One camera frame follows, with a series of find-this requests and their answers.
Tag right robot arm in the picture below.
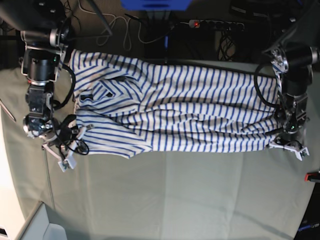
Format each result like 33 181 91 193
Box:
0 0 93 172

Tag red black clamp right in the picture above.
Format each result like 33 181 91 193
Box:
304 170 320 183

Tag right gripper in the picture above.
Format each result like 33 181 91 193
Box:
41 124 94 172

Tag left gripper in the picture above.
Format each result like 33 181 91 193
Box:
266 135 310 161

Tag white power strip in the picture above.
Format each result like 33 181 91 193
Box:
188 19 245 32

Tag white plastic bin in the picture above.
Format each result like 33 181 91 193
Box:
0 201 68 240

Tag white cable on floor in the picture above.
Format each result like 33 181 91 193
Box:
96 14 151 52

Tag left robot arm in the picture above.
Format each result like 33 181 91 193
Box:
254 0 320 161

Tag blue white striped t-shirt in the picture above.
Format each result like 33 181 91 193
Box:
69 50 280 159

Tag green table cloth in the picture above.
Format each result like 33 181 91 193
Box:
0 68 320 240

